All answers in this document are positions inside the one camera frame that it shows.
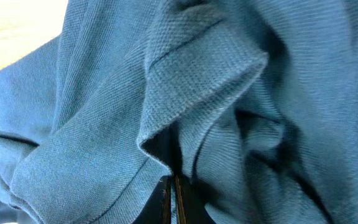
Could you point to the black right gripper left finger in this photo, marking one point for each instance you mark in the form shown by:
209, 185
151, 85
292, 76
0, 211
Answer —
157, 209

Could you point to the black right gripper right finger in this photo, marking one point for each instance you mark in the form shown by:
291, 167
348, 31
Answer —
190, 209

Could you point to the teal blue polo shirt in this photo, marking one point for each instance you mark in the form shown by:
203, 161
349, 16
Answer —
254, 102

